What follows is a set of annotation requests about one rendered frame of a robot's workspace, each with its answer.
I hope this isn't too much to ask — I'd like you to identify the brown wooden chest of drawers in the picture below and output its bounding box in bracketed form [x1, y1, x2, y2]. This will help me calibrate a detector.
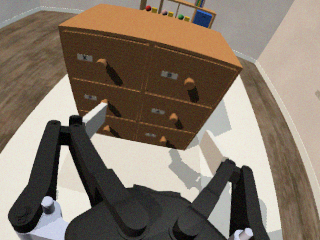
[58, 4, 243, 151]

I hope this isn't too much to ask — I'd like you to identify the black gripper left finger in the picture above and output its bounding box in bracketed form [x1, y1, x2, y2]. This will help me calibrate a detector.
[8, 102, 149, 240]

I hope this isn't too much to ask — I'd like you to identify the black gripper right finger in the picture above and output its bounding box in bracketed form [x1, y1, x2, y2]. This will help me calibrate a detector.
[172, 130, 270, 240]

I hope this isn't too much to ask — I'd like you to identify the brown wooden drawer front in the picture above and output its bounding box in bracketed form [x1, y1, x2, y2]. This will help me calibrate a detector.
[80, 110, 136, 140]
[63, 30, 150, 89]
[146, 45, 237, 106]
[72, 78, 141, 120]
[140, 92, 212, 132]
[136, 122, 194, 149]

